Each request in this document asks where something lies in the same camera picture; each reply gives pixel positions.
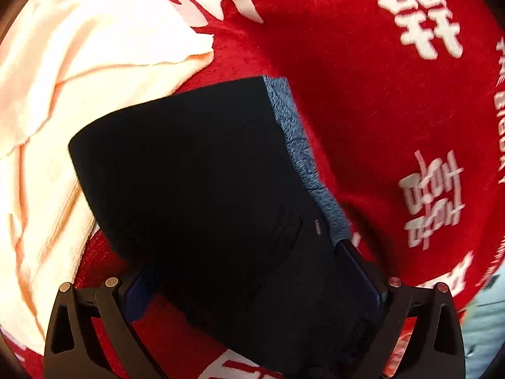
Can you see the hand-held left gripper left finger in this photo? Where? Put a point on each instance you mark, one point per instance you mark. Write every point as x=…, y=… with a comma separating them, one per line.
x=136, y=299

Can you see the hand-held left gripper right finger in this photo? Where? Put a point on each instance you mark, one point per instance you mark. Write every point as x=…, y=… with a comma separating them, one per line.
x=361, y=274

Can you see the black pants with blue trim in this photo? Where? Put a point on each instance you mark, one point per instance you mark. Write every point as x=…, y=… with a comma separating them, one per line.
x=205, y=205

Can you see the light blue cloth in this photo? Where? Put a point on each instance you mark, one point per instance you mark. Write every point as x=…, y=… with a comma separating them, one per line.
x=484, y=335

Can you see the red printed blanket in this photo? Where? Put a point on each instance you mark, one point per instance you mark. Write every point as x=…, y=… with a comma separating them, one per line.
x=355, y=106

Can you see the peach towel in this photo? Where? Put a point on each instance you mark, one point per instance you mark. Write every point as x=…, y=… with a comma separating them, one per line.
x=67, y=67

